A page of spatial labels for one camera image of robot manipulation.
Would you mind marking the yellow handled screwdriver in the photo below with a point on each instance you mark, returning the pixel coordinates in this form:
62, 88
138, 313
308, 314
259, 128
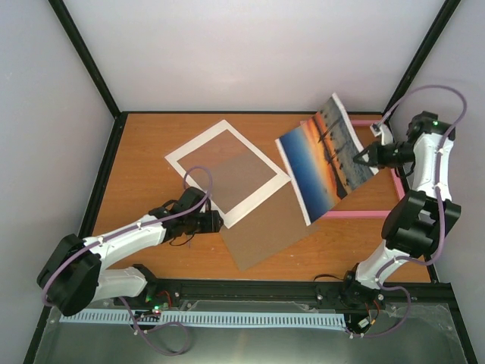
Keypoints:
187, 242

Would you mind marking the brown backing board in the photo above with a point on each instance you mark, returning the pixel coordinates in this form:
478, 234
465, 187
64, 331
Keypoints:
273, 226

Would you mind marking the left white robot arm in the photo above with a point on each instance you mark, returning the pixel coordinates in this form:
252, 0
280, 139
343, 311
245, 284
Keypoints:
80, 272

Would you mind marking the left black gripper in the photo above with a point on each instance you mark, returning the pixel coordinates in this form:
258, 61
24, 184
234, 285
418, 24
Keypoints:
212, 224

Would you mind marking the metal base plate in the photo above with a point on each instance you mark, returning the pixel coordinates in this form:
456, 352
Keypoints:
419, 333

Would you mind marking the black aluminium rail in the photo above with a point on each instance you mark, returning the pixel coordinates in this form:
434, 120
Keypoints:
317, 294

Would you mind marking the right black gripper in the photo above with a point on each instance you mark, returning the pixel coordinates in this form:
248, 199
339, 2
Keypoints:
375, 155

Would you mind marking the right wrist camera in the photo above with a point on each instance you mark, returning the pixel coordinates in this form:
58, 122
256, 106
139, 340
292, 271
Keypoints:
381, 130

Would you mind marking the pink picture frame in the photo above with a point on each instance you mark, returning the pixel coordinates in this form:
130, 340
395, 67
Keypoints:
398, 187

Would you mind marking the white mat board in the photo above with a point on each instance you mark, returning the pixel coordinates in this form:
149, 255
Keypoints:
241, 175

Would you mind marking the sunset photo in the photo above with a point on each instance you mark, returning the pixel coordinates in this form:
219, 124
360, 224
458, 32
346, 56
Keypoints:
318, 156

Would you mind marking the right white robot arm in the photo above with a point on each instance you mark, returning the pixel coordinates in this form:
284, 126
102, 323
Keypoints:
417, 226

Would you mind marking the light blue cable duct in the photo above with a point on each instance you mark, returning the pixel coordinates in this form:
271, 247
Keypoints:
329, 321

